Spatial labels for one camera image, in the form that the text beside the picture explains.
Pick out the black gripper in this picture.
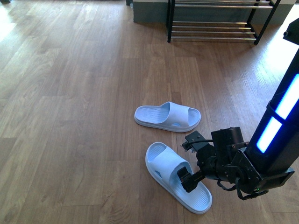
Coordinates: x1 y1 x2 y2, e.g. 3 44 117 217
177 127 244 193

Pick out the light blue slide sandal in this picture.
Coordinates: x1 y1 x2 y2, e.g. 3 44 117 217
145 142 212 214
134 102 201 133

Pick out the black metal shoe rack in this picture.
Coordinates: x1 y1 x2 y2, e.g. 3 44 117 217
166 0 280 45

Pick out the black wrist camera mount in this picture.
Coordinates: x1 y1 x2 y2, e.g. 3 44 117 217
182 131 213 153

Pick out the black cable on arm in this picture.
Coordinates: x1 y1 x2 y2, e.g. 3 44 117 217
217 176 269 201

